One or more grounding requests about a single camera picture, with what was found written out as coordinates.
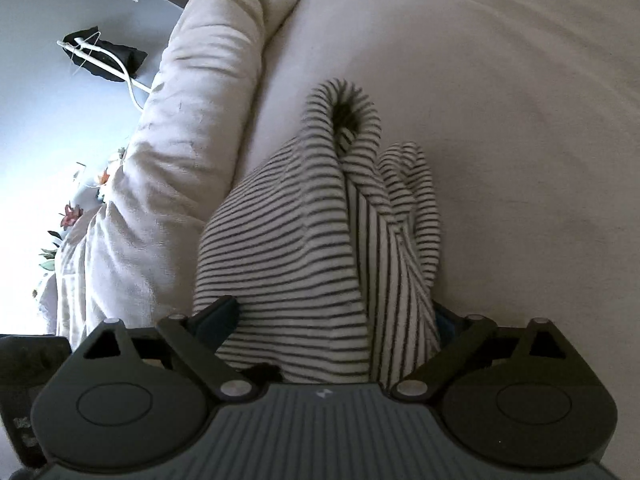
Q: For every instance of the floral printed cloth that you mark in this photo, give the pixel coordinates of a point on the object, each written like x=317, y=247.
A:
x=70, y=215

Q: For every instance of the black white striped shirt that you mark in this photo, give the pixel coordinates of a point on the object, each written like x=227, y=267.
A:
x=280, y=240

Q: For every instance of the beige crumpled comforter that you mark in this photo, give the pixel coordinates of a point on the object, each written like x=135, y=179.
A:
x=200, y=110

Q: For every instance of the beige bed sheet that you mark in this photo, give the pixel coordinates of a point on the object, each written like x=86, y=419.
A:
x=500, y=110

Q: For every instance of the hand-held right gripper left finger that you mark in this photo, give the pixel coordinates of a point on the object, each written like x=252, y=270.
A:
x=221, y=316

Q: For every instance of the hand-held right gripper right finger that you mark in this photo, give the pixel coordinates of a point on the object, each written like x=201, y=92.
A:
x=444, y=321

